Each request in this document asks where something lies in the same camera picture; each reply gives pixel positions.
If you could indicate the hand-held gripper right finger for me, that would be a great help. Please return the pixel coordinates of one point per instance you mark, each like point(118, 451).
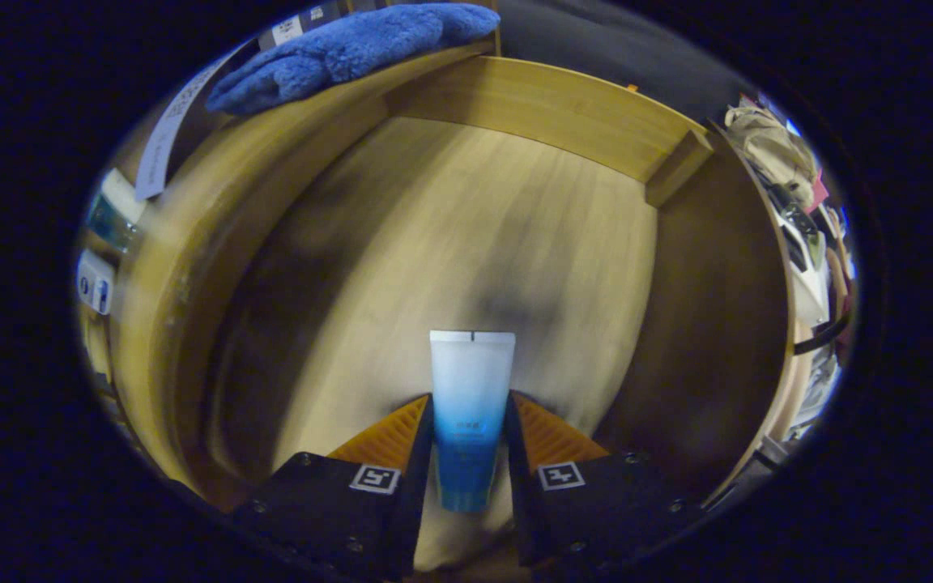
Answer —
point(596, 506)

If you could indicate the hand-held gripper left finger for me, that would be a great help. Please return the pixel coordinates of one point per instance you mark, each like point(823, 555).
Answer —
point(329, 510)

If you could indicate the blue and white tube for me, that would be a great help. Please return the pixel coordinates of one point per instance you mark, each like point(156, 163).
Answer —
point(472, 380)

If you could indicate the wooden drawer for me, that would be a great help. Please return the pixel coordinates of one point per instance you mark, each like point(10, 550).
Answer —
point(450, 227)

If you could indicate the wooden countertop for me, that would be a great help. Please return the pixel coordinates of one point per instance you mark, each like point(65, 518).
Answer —
point(215, 182)

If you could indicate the white and black device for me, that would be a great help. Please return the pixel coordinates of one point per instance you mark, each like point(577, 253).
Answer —
point(807, 259)

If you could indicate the white bottle with blue cap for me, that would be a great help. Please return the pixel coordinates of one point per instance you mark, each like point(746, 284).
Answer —
point(95, 283)

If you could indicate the teal bottle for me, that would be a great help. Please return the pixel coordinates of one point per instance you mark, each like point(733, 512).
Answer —
point(110, 223)

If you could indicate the beige bag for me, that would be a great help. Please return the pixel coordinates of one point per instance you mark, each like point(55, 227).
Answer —
point(770, 150)

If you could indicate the blue towel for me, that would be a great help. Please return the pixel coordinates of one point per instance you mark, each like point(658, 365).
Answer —
point(337, 53)

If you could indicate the black backdrop cloth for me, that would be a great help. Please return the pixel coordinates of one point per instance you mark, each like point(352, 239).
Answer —
point(612, 48)

